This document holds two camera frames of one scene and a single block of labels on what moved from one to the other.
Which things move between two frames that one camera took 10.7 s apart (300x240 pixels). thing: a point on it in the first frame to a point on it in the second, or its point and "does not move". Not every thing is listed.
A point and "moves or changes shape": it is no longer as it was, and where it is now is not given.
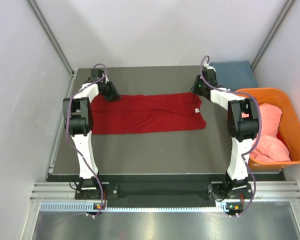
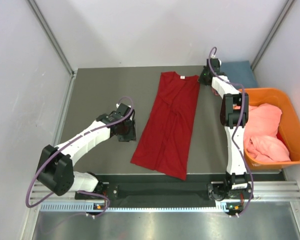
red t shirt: (146, 114) moves or changes shape
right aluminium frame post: (287, 7) does not move
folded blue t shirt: (234, 75) does not move
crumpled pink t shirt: (268, 146) does not move
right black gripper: (194, 88) to (201, 79)
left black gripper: (113, 94) to (131, 135)
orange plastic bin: (291, 130) does not move
